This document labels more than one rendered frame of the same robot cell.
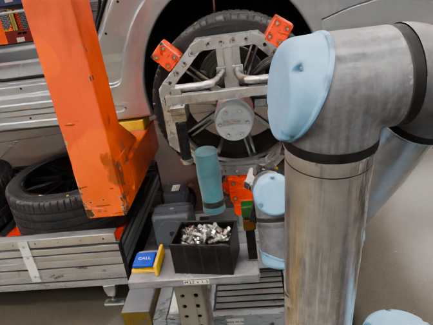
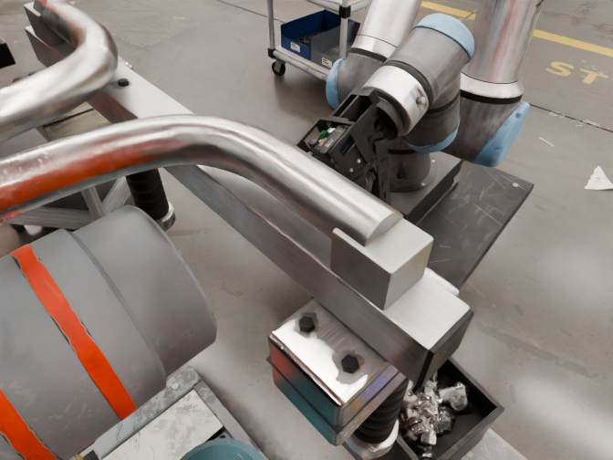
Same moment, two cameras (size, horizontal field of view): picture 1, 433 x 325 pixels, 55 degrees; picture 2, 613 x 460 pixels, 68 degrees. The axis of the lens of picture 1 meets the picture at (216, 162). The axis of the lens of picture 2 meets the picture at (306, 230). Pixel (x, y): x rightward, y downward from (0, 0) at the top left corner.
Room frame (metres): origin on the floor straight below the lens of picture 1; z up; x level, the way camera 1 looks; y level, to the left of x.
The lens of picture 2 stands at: (1.45, 0.15, 1.14)
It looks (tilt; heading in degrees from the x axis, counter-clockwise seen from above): 45 degrees down; 220
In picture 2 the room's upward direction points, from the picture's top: straight up
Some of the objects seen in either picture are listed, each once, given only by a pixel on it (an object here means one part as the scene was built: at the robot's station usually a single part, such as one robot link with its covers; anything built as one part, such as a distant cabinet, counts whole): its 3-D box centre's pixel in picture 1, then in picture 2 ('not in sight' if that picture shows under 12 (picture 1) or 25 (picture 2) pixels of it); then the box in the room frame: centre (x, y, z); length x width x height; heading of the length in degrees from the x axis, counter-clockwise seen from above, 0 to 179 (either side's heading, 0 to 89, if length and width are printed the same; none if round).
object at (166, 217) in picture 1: (181, 220); not in sight; (1.74, 0.21, 0.26); 0.42 x 0.18 x 0.35; 173
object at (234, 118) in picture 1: (234, 113); (40, 353); (1.44, -0.09, 0.85); 0.21 x 0.14 x 0.14; 173
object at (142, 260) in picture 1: (145, 260); not in sight; (1.17, 0.29, 0.47); 0.07 x 0.07 x 0.02; 83
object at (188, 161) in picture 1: (183, 141); (379, 386); (1.30, 0.10, 0.83); 0.04 x 0.04 x 0.16
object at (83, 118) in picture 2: not in sight; (82, 95); (1.29, -0.24, 0.93); 0.09 x 0.05 x 0.05; 173
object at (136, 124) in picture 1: (133, 122); not in sight; (1.99, 0.38, 0.71); 0.14 x 0.14 x 0.05; 83
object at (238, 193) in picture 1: (245, 187); not in sight; (1.55, -0.10, 0.48); 0.16 x 0.12 x 0.17; 173
